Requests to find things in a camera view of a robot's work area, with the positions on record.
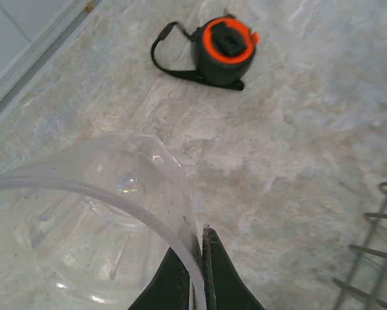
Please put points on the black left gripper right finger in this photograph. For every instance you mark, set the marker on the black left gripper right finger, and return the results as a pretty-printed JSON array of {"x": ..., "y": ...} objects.
[{"x": 225, "y": 284}]

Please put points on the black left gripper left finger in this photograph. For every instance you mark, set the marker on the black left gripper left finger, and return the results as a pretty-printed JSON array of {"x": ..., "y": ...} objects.
[{"x": 167, "y": 284}]

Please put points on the clear plastic cup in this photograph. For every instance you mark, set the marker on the clear plastic cup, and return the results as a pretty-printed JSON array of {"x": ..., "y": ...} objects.
[{"x": 83, "y": 226}]

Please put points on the orange and black tape measure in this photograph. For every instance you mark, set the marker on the orange and black tape measure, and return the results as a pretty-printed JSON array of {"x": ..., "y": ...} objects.
[{"x": 222, "y": 61}]

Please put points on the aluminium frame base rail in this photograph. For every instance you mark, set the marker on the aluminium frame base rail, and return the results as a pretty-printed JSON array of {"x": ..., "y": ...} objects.
[{"x": 35, "y": 55}]

